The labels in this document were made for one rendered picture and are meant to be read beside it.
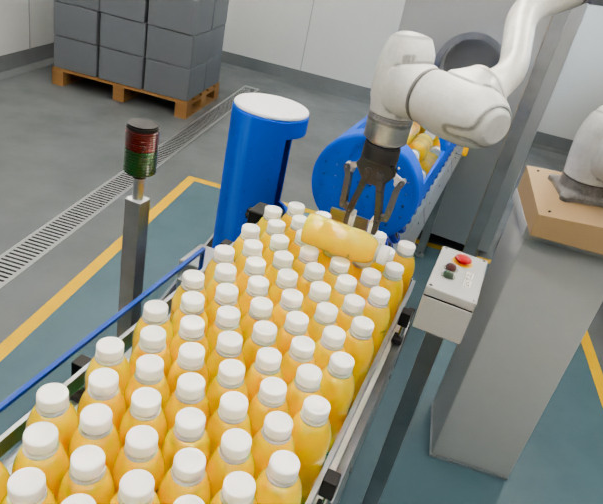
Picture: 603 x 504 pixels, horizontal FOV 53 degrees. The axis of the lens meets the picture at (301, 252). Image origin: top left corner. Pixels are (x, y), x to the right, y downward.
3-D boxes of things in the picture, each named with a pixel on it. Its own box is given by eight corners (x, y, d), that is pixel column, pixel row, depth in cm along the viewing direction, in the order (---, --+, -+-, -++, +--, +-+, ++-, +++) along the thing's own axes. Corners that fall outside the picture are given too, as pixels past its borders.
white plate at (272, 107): (243, 114, 205) (242, 117, 206) (318, 121, 215) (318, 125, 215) (228, 89, 227) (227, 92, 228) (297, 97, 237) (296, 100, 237)
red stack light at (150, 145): (164, 148, 120) (166, 129, 118) (145, 156, 115) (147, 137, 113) (137, 138, 122) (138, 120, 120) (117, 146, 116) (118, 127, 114)
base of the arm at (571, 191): (599, 180, 198) (606, 165, 195) (622, 211, 179) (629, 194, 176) (543, 171, 199) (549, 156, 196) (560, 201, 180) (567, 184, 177)
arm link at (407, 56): (354, 104, 119) (398, 129, 110) (374, 22, 111) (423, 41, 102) (393, 104, 125) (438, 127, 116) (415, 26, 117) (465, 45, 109)
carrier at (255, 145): (210, 322, 248) (276, 321, 257) (241, 117, 205) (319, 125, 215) (199, 283, 271) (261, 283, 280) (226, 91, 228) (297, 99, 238)
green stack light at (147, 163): (162, 171, 123) (164, 148, 120) (143, 180, 117) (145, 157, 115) (135, 161, 124) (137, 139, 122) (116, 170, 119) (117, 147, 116)
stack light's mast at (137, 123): (159, 198, 125) (166, 124, 118) (141, 208, 120) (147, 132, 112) (133, 188, 127) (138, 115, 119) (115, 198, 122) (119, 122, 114)
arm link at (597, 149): (582, 162, 194) (608, 95, 182) (634, 186, 182) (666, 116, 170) (551, 169, 185) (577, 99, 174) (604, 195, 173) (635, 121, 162)
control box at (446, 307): (472, 298, 135) (488, 259, 130) (459, 345, 119) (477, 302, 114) (429, 282, 138) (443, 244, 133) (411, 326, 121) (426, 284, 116)
